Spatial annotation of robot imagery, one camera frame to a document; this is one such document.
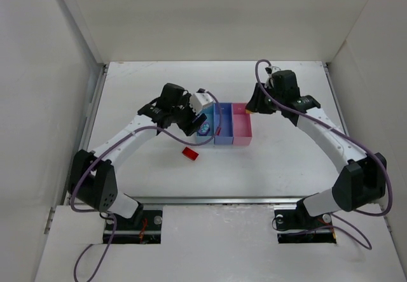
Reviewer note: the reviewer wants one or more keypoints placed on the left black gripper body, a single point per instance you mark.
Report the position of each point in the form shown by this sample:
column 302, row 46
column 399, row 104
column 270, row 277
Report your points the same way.
column 191, row 121

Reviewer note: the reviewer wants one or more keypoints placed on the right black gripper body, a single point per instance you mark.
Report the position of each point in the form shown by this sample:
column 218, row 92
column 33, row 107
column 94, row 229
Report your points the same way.
column 258, row 100

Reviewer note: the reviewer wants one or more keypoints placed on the purple flower top lego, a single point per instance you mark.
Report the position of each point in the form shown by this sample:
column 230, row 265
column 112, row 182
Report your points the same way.
column 204, row 129

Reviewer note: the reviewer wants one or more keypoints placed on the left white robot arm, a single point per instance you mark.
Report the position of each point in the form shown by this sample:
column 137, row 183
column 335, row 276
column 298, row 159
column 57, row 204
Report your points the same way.
column 92, row 179

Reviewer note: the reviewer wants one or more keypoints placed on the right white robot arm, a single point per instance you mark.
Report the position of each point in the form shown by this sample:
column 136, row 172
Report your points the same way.
column 362, row 176

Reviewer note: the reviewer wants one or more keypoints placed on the light blue container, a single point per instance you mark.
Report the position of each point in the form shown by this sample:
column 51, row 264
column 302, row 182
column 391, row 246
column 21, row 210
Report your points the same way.
column 210, row 118

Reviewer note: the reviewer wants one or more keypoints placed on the dark blue container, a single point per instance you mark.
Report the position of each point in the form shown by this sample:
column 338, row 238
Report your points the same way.
column 223, row 117

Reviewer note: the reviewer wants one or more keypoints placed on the pink container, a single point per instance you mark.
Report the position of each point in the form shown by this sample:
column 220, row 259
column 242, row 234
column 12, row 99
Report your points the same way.
column 242, row 129

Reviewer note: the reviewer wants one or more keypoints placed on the large red lego brick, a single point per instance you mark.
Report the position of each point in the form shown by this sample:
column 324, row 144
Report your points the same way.
column 190, row 153

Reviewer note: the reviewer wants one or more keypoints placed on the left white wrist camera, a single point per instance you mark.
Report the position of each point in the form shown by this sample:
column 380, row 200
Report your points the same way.
column 200, row 101

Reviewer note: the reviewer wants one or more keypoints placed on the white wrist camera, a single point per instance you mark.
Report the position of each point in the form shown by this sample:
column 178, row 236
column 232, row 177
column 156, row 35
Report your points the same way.
column 200, row 101
column 270, row 70

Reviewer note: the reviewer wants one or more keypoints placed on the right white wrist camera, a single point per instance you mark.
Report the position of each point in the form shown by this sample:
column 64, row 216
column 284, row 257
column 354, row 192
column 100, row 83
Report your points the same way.
column 270, row 70

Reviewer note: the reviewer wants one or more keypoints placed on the aluminium rail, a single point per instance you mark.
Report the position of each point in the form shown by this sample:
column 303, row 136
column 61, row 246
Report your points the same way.
column 218, row 200

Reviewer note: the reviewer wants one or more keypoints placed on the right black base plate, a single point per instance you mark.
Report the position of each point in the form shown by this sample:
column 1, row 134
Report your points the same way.
column 294, row 227

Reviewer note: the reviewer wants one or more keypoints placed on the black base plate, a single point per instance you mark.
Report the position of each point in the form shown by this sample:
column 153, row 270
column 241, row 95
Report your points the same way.
column 294, row 227
column 147, row 231

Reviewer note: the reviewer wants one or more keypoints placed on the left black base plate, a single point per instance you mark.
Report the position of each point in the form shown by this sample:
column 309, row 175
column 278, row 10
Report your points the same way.
column 147, row 231

